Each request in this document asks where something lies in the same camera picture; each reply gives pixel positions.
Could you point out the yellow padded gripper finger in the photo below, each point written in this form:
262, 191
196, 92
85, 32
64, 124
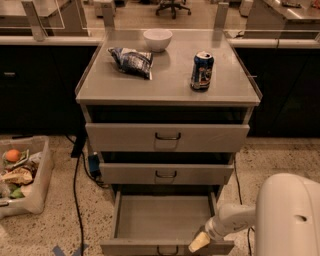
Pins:
200, 241

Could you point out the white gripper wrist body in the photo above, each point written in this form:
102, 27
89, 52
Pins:
214, 227

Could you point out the grey bottom drawer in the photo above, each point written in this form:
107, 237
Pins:
161, 225

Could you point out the grey drawer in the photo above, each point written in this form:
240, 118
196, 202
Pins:
161, 225
221, 138
165, 174

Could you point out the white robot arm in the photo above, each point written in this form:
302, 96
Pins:
286, 219

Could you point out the grey middle drawer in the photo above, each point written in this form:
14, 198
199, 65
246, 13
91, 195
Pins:
165, 174

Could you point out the grey metal drawer cabinet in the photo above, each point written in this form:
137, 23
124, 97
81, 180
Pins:
107, 95

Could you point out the grey top drawer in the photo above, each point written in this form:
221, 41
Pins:
221, 138

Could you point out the blue power adapter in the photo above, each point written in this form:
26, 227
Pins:
93, 163

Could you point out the blue soda can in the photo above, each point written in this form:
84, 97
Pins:
202, 71

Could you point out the blue chip bag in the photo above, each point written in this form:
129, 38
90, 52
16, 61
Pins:
132, 61

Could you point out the brown snack packet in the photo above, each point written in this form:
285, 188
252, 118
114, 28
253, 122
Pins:
18, 176

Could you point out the clear plastic storage bin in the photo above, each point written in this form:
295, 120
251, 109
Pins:
34, 202

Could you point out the green snack packet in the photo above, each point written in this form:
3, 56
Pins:
17, 194

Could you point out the white ceramic bowl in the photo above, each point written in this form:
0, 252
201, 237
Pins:
157, 39

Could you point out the orange fruit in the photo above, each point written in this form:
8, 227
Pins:
13, 155

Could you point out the black office chair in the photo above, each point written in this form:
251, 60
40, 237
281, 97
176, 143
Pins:
173, 6

